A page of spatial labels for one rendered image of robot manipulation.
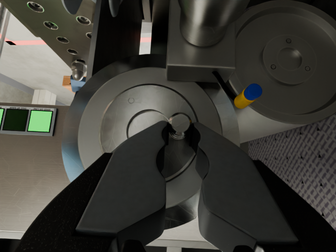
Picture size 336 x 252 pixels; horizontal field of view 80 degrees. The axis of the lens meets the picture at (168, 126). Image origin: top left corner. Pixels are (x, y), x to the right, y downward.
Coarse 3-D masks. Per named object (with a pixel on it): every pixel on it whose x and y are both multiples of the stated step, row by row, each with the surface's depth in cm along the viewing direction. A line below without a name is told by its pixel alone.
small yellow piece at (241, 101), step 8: (216, 72) 15; (224, 88) 14; (248, 88) 11; (256, 88) 11; (232, 96) 13; (240, 96) 12; (248, 96) 11; (256, 96) 11; (240, 104) 12; (248, 104) 12
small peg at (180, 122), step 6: (174, 114) 12; (180, 114) 12; (186, 114) 12; (174, 120) 12; (180, 120) 12; (186, 120) 12; (174, 126) 12; (180, 126) 12; (186, 126) 12; (174, 132) 12; (180, 132) 12; (186, 132) 12; (174, 138) 14; (180, 138) 14
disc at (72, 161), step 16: (112, 64) 18; (128, 64) 18; (144, 64) 18; (160, 64) 18; (96, 80) 18; (80, 96) 17; (224, 96) 17; (80, 112) 17; (224, 112) 17; (64, 128) 17; (224, 128) 17; (64, 144) 16; (64, 160) 16; (80, 160) 16; (176, 208) 16; (192, 208) 16; (176, 224) 15
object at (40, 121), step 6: (36, 114) 50; (42, 114) 50; (48, 114) 50; (30, 120) 49; (36, 120) 49; (42, 120) 49; (48, 120) 49; (30, 126) 49; (36, 126) 49; (42, 126) 49; (48, 126) 49
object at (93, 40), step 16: (96, 0) 20; (128, 0) 32; (96, 16) 19; (112, 16) 24; (128, 16) 32; (96, 32) 19; (112, 32) 24; (128, 32) 33; (96, 48) 19; (112, 48) 24; (128, 48) 33; (96, 64) 19
